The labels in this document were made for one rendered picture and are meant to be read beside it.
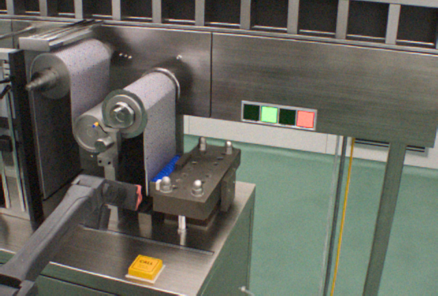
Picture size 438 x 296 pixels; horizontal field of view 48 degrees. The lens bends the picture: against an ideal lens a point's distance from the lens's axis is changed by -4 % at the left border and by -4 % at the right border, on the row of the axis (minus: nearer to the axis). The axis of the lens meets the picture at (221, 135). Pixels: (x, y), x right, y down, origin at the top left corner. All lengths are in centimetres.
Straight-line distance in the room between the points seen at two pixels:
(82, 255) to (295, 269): 169
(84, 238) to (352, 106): 92
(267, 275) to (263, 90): 144
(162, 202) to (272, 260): 157
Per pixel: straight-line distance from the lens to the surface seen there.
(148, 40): 178
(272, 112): 170
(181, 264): 145
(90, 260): 149
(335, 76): 164
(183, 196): 151
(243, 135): 435
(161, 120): 161
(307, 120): 169
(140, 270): 139
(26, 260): 104
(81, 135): 162
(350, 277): 297
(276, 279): 288
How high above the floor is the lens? 176
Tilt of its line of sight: 22 degrees down
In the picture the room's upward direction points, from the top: 2 degrees clockwise
